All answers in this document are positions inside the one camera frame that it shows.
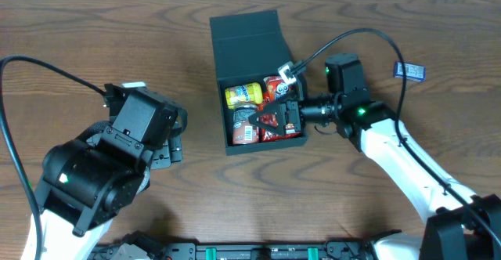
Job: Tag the yellow Mentos bottle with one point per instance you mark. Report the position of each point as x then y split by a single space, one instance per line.
241 94

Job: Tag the red Hello Panda box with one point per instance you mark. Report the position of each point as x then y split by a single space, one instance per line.
276 89

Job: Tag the orange Hacks candy bag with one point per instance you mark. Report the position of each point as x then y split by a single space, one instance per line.
266 99

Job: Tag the black gift box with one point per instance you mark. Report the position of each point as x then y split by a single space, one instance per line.
248 48

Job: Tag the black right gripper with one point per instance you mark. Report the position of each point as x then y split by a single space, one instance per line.
292 116

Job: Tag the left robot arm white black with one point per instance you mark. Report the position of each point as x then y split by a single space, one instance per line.
88 180

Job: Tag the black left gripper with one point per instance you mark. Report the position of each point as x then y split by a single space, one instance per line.
171 155

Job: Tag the red Pringles can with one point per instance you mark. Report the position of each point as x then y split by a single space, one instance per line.
243 131

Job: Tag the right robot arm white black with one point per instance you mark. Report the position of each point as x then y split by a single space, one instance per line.
458 223

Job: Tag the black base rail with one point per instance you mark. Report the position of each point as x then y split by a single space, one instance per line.
140 246

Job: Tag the small blue barcode box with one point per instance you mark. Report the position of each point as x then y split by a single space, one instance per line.
413 72

